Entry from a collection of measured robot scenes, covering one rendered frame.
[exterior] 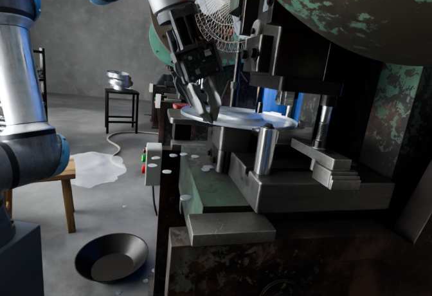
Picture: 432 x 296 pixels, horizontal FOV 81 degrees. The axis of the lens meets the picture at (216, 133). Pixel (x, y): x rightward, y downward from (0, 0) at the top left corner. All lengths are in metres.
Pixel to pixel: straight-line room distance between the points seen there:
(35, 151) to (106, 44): 6.63
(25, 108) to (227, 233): 0.58
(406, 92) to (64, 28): 7.31
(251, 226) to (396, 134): 0.38
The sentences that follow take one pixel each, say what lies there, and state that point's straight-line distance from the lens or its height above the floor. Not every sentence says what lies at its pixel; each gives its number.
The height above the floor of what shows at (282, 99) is 0.84.
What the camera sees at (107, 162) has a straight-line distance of 2.04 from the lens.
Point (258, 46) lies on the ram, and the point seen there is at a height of 0.95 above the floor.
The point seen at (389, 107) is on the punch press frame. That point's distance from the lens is 0.68.
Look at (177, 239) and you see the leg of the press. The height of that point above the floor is 0.62.
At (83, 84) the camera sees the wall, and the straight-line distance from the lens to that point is 7.43.
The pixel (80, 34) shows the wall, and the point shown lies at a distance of 7.45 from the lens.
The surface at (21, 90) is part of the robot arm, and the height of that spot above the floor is 0.79.
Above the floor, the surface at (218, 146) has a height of 0.71.
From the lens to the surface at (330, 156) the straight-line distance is 0.51.
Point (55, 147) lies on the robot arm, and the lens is 0.78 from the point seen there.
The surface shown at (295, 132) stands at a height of 0.76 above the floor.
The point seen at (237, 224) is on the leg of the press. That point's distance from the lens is 0.45.
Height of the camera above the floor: 0.88
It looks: 13 degrees down
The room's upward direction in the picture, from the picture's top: 6 degrees clockwise
